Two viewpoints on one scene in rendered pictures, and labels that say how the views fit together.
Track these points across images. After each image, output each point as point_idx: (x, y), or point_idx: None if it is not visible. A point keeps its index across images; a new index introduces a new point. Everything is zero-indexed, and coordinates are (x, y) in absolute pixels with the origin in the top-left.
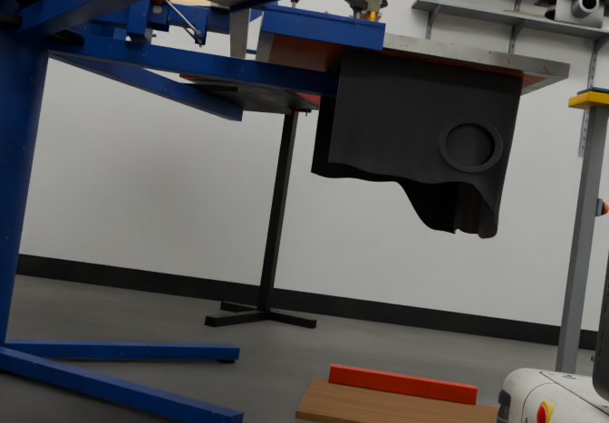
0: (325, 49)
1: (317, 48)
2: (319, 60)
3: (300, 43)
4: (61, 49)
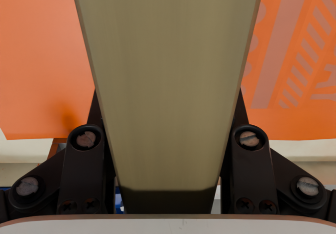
0: (72, 117)
1: (52, 114)
2: None
3: (18, 131)
4: None
